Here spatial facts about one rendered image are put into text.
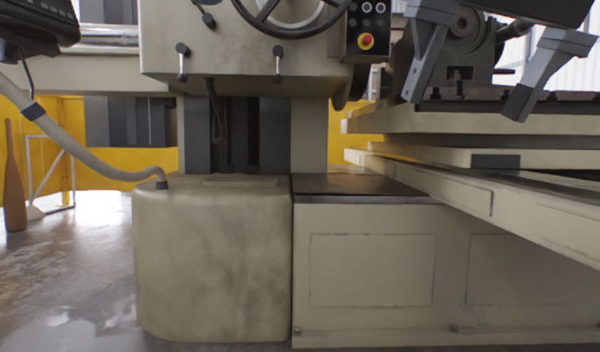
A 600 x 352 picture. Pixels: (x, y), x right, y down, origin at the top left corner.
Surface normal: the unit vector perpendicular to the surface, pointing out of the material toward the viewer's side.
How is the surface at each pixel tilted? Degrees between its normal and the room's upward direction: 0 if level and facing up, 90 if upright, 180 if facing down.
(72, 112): 90
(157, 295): 90
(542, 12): 113
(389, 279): 90
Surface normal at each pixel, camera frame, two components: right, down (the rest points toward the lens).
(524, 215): -1.00, -0.01
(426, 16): 0.08, 0.48
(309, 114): 0.04, 0.10
